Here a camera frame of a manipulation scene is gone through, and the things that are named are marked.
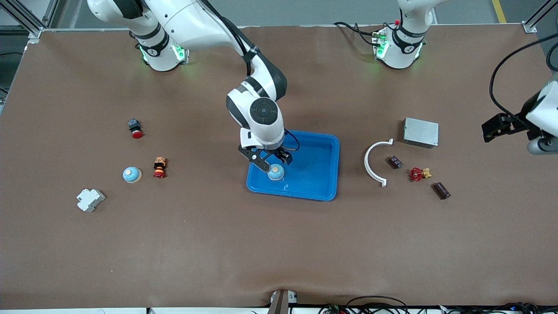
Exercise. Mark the long dark brown capacitor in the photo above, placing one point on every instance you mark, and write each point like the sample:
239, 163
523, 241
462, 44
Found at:
440, 190

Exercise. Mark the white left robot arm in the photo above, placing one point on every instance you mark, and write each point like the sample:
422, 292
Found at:
399, 52

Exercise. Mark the white curved plastic clamp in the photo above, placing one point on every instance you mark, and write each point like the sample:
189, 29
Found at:
366, 163

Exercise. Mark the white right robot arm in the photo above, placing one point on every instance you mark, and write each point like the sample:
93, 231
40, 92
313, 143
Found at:
196, 22

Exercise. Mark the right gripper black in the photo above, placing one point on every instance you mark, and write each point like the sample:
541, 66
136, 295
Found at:
281, 154

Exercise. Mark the brown table cover sheet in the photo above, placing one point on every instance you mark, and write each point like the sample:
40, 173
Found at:
279, 244

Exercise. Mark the aluminium frame post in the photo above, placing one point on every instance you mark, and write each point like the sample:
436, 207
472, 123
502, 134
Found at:
22, 16
537, 17

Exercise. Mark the black red emergency button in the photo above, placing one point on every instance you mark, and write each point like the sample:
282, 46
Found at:
135, 128

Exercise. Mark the red yellow push button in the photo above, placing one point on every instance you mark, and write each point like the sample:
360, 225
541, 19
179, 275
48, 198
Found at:
159, 168

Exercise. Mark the silver metal box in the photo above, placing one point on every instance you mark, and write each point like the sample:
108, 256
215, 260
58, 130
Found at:
420, 132

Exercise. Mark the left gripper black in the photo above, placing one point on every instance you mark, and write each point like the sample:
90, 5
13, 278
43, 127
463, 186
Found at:
514, 121

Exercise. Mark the white circuit breaker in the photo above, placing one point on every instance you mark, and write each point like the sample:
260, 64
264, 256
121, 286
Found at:
90, 199

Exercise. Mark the blue desk bell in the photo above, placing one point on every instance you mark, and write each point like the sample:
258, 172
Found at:
275, 174
131, 175

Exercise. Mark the metal bracket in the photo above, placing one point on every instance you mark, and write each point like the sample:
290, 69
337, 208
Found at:
281, 303

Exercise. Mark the blue plastic tray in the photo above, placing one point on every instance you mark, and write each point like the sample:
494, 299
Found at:
314, 174

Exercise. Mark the short dark capacitor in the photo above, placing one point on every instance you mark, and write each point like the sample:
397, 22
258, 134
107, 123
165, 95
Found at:
395, 162

